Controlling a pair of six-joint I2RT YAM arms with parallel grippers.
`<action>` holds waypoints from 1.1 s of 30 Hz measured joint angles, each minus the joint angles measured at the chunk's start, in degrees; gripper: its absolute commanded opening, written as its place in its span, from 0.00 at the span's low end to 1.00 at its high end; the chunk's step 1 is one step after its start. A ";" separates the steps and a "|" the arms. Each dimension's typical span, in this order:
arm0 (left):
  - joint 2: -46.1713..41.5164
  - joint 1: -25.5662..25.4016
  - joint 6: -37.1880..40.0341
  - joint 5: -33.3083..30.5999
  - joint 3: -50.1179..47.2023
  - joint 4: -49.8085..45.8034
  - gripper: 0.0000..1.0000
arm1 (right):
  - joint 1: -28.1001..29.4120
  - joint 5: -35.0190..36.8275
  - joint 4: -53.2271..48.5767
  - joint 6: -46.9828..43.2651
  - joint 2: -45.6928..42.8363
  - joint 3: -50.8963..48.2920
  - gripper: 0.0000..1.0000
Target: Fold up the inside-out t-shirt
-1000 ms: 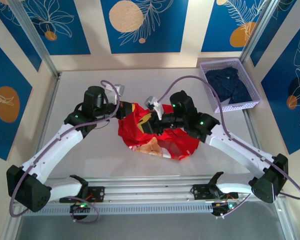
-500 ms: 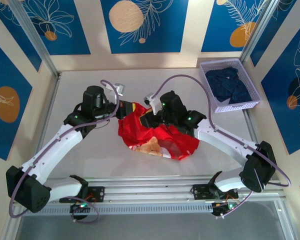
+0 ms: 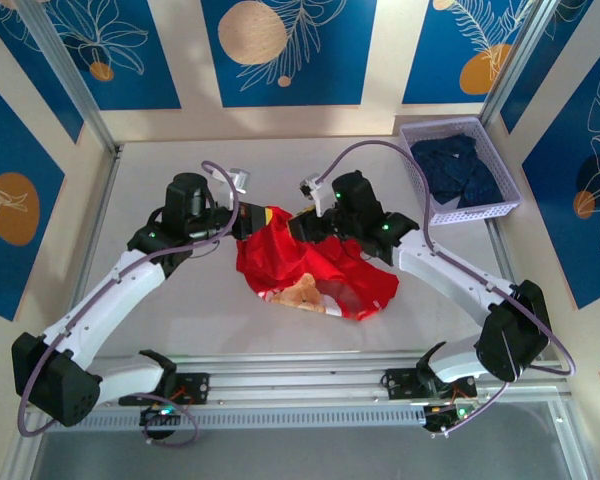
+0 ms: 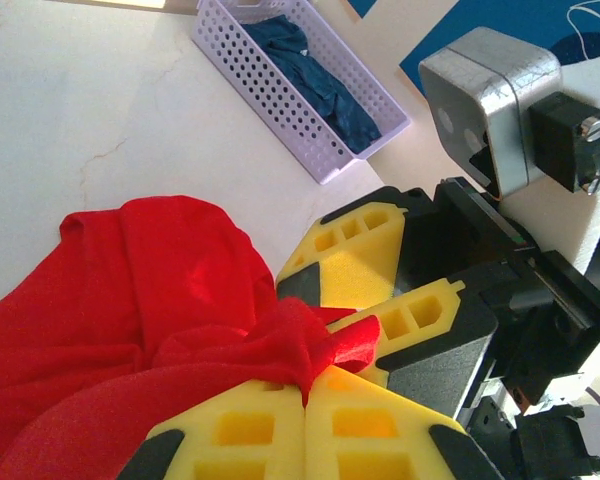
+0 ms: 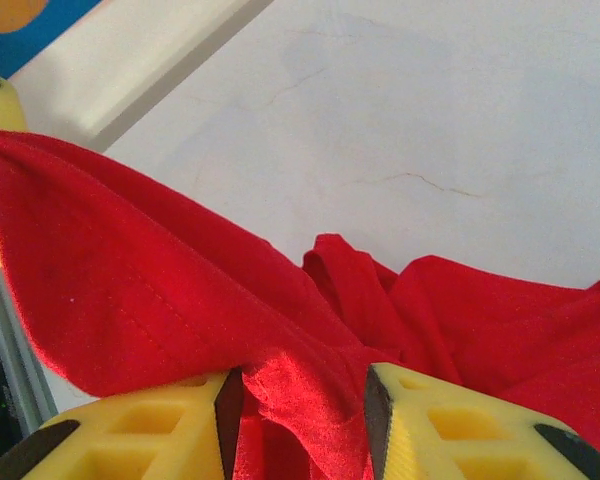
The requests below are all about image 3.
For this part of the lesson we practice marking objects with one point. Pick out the red printed t-shirt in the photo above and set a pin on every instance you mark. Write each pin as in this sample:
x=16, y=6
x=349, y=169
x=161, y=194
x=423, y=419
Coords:
x=290, y=260

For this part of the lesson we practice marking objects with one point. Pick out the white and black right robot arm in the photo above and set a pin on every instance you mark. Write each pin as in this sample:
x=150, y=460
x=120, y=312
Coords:
x=455, y=280

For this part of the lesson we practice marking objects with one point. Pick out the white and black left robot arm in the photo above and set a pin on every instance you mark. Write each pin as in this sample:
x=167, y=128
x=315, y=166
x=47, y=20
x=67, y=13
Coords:
x=115, y=295

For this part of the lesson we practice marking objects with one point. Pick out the navy blue garment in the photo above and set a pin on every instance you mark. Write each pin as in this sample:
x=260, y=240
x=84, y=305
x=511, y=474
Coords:
x=455, y=170

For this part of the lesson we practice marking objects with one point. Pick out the lavender perforated plastic basket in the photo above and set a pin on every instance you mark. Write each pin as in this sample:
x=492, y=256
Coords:
x=480, y=215

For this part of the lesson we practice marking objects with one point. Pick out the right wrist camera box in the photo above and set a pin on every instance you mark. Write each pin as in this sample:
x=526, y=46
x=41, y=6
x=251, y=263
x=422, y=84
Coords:
x=314, y=190

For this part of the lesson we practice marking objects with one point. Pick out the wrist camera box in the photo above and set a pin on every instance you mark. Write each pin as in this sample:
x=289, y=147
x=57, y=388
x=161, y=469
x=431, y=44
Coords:
x=314, y=190
x=240, y=179

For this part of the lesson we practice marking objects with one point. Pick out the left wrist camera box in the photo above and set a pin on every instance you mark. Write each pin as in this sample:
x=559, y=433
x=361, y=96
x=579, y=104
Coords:
x=240, y=179

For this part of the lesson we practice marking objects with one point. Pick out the aluminium table side rail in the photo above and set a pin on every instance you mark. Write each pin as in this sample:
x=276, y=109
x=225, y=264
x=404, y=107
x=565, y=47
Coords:
x=502, y=250
x=99, y=215

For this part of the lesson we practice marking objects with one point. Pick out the aluminium rail frame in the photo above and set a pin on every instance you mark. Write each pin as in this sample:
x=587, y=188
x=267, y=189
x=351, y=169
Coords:
x=290, y=380

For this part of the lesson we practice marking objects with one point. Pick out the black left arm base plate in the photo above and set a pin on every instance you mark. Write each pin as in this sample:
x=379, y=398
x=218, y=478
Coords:
x=195, y=387

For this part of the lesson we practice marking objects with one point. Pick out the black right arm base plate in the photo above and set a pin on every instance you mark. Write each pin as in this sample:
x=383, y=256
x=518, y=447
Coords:
x=397, y=382

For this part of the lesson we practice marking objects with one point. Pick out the aluminium corner post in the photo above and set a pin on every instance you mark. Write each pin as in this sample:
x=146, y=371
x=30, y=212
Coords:
x=515, y=65
x=65, y=75

